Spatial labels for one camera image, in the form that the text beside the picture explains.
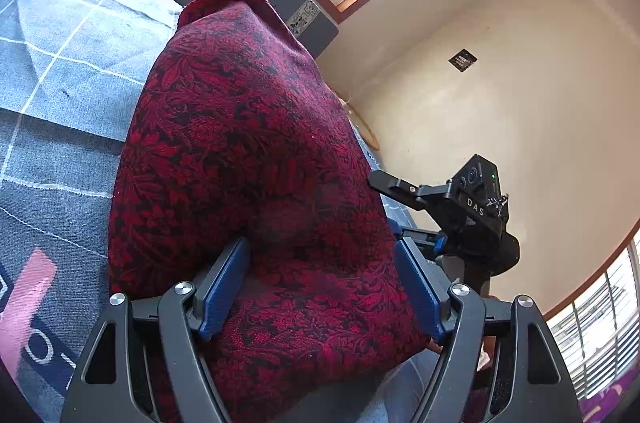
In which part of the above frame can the red patterned garment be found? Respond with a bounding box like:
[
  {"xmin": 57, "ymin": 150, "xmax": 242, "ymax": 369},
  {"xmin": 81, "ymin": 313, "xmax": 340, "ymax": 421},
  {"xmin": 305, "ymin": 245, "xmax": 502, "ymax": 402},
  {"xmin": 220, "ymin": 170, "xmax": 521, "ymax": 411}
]
[{"xmin": 107, "ymin": 0, "xmax": 433, "ymax": 423}]

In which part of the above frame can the blue checked bed sheet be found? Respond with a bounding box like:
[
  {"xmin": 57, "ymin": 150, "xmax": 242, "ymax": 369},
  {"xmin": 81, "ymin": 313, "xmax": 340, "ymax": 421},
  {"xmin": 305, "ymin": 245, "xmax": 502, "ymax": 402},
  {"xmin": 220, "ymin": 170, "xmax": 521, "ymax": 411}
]
[{"xmin": 0, "ymin": 0, "xmax": 416, "ymax": 423}]

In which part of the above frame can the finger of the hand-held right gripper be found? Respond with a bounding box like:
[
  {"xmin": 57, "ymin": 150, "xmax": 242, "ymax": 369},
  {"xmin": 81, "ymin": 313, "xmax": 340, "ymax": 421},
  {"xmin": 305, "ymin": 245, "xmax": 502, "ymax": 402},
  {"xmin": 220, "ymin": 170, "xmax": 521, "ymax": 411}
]
[
  {"xmin": 397, "ymin": 227, "xmax": 448, "ymax": 256},
  {"xmin": 368, "ymin": 170, "xmax": 451, "ymax": 211}
]

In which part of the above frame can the purple cloth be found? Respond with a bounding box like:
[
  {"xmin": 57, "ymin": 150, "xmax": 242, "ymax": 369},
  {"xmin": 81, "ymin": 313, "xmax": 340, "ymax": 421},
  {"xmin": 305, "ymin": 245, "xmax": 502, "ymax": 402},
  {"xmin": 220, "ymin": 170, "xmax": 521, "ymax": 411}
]
[{"xmin": 577, "ymin": 375, "xmax": 640, "ymax": 423}]

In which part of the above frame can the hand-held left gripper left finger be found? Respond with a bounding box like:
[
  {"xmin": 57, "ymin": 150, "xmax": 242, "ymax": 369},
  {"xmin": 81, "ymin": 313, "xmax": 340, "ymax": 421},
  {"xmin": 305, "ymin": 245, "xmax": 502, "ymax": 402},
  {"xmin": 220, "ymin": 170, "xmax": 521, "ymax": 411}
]
[{"xmin": 60, "ymin": 237, "xmax": 251, "ymax": 423}]

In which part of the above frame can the black wall sticker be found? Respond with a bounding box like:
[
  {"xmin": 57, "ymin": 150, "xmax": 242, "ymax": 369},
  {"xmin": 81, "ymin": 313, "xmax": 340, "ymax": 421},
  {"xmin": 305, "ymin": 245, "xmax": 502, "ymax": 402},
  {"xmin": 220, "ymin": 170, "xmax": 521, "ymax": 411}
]
[{"xmin": 448, "ymin": 48, "xmax": 478, "ymax": 74}]

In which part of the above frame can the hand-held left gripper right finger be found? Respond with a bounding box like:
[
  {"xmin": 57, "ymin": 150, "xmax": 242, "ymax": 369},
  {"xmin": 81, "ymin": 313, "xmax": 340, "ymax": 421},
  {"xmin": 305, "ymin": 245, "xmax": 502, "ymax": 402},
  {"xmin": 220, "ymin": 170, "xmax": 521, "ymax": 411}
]
[{"xmin": 397, "ymin": 237, "xmax": 583, "ymax": 423}]

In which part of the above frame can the window with horizontal bars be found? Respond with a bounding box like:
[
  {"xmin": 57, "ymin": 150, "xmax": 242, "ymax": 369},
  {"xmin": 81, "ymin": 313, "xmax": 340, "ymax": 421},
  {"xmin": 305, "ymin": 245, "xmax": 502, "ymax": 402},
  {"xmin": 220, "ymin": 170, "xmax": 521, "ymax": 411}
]
[{"xmin": 542, "ymin": 230, "xmax": 640, "ymax": 404}]

